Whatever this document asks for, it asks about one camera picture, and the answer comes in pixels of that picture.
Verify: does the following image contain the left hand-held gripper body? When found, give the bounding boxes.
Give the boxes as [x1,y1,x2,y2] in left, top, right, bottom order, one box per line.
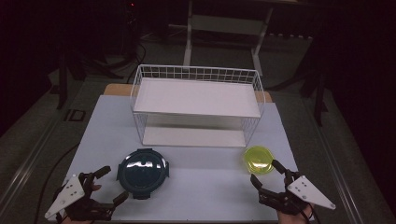
[44,172,116,222]

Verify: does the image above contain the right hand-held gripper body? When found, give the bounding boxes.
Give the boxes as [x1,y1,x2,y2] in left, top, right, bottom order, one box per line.
[257,169,337,217]

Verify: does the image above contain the yellow-green lidded round container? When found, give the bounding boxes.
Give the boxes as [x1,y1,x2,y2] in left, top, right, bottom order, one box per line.
[242,145,276,175]

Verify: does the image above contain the dark blue lidded round container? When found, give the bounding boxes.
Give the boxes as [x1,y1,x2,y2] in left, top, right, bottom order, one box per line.
[116,147,171,201]

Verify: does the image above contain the white wire shelf rack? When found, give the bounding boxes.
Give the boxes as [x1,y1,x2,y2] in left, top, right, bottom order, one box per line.
[130,63,266,148]

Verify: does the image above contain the person's left hand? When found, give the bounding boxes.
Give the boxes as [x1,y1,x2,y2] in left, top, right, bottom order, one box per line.
[61,182,103,224]

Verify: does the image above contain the person's right hand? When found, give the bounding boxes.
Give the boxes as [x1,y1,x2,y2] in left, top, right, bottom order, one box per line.
[276,202,314,224]

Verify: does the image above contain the pale table cover sheet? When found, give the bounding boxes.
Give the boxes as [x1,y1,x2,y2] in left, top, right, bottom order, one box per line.
[48,94,316,222]

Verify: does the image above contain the black stand leg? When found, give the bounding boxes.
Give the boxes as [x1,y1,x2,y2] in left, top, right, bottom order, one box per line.
[55,46,87,110]
[300,62,330,127]

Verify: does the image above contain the black floor cable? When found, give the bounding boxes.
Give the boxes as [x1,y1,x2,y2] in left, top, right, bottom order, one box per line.
[33,142,80,224]
[102,41,148,84]

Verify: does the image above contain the metal floor rail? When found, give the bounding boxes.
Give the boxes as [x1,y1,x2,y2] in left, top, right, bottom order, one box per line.
[303,99,375,224]
[0,119,60,216]

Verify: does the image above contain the white metal stand frame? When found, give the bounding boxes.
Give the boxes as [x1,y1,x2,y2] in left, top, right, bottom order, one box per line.
[182,0,275,77]

